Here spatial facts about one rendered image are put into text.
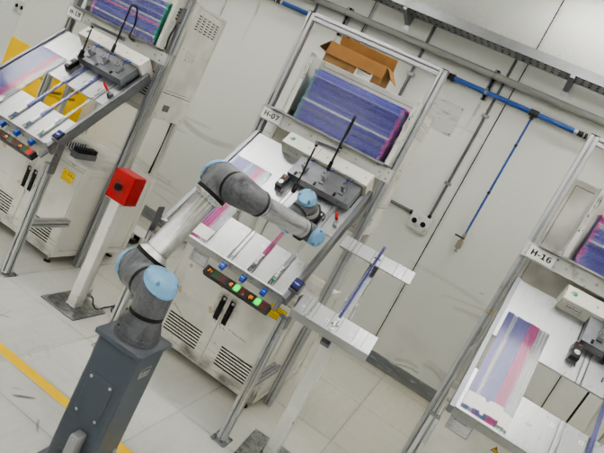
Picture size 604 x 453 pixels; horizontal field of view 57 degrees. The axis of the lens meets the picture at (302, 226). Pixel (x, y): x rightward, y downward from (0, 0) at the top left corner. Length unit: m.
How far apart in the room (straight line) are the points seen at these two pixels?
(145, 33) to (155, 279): 1.89
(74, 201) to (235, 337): 1.23
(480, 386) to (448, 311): 1.90
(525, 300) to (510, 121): 1.83
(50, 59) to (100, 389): 2.16
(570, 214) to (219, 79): 3.08
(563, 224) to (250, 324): 1.53
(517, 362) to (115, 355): 1.51
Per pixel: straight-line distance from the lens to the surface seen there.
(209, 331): 2.87
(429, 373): 4.26
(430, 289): 4.14
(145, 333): 1.83
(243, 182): 1.82
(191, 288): 2.89
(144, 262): 1.87
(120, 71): 3.29
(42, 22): 5.37
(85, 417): 1.99
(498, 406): 2.29
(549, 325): 2.56
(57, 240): 3.42
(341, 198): 2.56
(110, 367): 1.88
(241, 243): 2.47
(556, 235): 2.77
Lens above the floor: 1.42
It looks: 10 degrees down
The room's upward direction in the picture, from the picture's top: 27 degrees clockwise
